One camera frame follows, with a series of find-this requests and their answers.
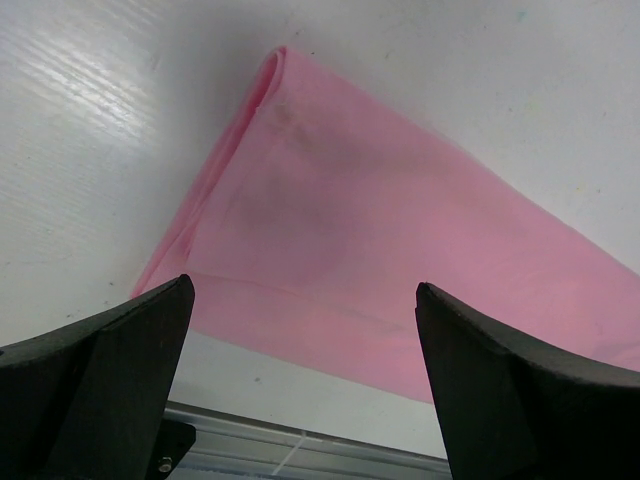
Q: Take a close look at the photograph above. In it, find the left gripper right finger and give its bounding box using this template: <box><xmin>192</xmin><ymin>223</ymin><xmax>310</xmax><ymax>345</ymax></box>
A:
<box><xmin>415</xmin><ymin>283</ymin><xmax>639</xmax><ymax>479</ymax></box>

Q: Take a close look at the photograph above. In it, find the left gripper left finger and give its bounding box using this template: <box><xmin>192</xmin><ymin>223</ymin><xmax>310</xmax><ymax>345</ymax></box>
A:
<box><xmin>1</xmin><ymin>275</ymin><xmax>195</xmax><ymax>479</ymax></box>

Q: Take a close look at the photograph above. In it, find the pink t-shirt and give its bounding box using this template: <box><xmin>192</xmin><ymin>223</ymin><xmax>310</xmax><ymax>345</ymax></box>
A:
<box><xmin>135</xmin><ymin>47</ymin><xmax>639</xmax><ymax>402</ymax></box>

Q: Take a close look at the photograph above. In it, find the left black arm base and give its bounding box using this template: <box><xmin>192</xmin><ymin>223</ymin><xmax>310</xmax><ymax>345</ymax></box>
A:
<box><xmin>145</xmin><ymin>418</ymin><xmax>197</xmax><ymax>480</ymax></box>

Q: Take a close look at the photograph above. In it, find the aluminium mounting rail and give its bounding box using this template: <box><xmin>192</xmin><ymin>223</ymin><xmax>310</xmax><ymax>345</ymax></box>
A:
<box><xmin>165</xmin><ymin>402</ymin><xmax>452</xmax><ymax>480</ymax></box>

